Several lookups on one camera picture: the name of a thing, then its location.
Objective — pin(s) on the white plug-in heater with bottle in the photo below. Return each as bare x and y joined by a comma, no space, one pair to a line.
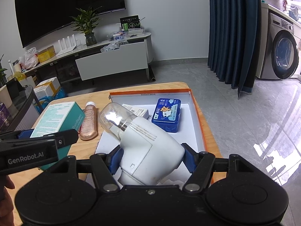
145,150

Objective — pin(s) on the clear plastic bag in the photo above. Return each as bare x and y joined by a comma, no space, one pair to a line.
112,47

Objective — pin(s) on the white and red plastic bag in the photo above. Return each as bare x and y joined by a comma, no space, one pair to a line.
29,60

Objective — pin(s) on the purple patterned tin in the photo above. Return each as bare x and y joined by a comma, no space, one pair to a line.
4,119

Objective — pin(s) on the green plant in glass vase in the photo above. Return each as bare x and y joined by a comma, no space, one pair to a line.
90,40

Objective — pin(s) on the blue plastic case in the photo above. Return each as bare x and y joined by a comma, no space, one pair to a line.
165,115

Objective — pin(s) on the silver washing machine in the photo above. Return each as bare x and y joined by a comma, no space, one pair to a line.
284,54

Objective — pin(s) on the yellow plastic bag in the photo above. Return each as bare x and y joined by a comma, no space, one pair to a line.
20,76

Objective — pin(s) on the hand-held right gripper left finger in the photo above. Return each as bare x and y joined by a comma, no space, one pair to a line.
115,162

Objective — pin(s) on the television cabinet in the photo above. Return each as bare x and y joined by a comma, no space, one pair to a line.
150,50

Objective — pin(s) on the black and green box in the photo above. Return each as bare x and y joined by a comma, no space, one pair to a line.
129,23

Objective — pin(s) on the white router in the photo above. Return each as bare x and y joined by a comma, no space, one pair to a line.
65,51

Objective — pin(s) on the white labelled box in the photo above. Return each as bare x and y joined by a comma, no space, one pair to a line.
138,111

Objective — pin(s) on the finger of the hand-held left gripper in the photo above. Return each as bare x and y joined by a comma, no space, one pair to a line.
24,134
68,137

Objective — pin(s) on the black wall television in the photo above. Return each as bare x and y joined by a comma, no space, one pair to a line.
70,9

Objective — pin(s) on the white open drawer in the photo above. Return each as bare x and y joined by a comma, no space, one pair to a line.
112,61

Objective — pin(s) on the clear acrylic organizer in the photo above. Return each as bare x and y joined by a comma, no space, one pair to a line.
136,32

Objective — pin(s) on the person's left hand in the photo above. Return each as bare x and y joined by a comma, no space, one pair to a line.
7,188

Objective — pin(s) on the white and yellow carton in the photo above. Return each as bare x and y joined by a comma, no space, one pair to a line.
47,86

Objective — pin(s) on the leafy green plant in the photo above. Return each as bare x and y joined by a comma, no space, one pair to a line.
1,74

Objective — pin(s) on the black roll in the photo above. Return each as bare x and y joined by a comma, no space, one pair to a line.
152,74

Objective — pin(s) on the black device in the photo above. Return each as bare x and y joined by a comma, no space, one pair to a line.
15,88

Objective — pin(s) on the orange cardboard box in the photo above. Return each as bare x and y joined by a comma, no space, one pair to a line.
189,133

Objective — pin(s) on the glass top side table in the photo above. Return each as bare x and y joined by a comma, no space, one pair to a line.
21,113

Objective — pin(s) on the blue plastic bag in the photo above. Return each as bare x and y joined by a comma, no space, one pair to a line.
58,94

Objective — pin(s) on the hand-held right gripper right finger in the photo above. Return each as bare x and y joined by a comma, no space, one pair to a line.
189,160

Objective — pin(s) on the rose gold bottle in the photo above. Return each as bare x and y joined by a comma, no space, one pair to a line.
89,122

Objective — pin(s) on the dark blue curtain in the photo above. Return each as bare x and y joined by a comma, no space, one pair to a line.
230,40

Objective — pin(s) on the yellow box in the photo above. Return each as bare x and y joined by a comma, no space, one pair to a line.
47,56

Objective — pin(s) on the teal cardboard box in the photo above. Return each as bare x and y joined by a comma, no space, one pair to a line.
56,117

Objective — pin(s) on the white washing machine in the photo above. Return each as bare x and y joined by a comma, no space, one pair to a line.
264,40

